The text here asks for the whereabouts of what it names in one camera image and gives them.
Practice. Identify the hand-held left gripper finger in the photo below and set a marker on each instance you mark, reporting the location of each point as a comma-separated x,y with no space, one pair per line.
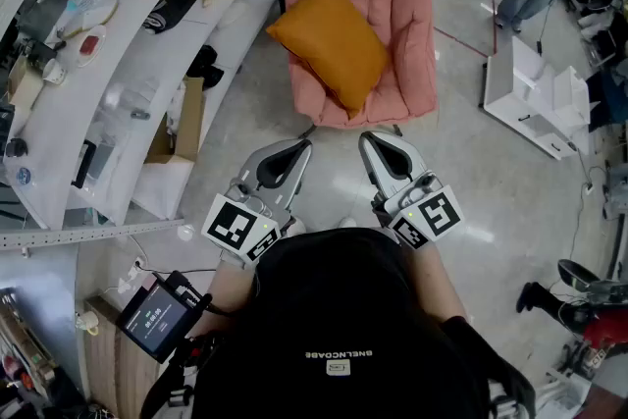
265,152
299,181

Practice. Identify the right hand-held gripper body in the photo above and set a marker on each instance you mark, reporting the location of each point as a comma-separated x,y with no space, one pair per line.
432,211

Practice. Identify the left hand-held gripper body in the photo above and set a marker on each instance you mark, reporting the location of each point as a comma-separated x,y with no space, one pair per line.
235,225

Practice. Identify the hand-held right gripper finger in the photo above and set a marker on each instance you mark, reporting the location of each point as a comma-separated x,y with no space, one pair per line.
412,157
375,172

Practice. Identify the orange pillow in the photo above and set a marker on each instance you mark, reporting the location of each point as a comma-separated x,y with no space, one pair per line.
329,44

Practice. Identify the person's right forearm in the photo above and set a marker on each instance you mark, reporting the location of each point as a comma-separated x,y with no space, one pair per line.
434,279

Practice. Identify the person's left forearm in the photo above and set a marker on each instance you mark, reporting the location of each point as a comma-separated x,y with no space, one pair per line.
230,294

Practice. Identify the person's left white shoe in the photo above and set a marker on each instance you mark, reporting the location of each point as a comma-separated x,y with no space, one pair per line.
297,226

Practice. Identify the person's white shoe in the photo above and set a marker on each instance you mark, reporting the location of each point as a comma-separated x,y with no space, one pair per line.
348,223
297,226

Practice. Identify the person's right white shoe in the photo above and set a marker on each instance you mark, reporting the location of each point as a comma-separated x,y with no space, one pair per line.
348,223

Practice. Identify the cardboard box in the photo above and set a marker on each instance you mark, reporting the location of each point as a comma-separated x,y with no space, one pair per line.
191,118

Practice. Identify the white box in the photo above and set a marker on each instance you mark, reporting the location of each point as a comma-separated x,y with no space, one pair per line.
162,189

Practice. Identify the black bag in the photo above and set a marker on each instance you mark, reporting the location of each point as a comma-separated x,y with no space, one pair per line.
206,66

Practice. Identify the black monitor screen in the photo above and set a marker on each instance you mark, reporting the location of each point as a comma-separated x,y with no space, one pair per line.
157,319

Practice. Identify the person's black shirt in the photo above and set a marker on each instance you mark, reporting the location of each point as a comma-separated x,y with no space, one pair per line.
333,309

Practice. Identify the white cabinet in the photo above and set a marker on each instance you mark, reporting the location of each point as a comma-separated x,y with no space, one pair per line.
515,78

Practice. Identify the pink padded chair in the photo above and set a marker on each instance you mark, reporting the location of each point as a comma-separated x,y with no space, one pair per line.
407,15

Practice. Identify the white shelving unit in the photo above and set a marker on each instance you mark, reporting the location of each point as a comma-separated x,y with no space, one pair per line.
147,49

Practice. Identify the red stick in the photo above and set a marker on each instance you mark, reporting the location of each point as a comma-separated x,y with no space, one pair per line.
494,19

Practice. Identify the black handheld device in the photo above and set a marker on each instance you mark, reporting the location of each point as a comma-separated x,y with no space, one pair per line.
83,164

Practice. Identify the black harness rig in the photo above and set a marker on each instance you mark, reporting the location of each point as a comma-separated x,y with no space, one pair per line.
172,382

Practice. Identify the wooden cabinet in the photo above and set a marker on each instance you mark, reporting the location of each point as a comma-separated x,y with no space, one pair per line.
103,368

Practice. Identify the white plate with red item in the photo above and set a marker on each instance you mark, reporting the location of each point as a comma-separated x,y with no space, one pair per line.
90,45

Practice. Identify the round plate with green rim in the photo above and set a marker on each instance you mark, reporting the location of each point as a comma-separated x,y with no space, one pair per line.
93,17

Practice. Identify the white cup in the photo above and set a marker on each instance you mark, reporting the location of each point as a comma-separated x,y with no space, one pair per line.
53,72

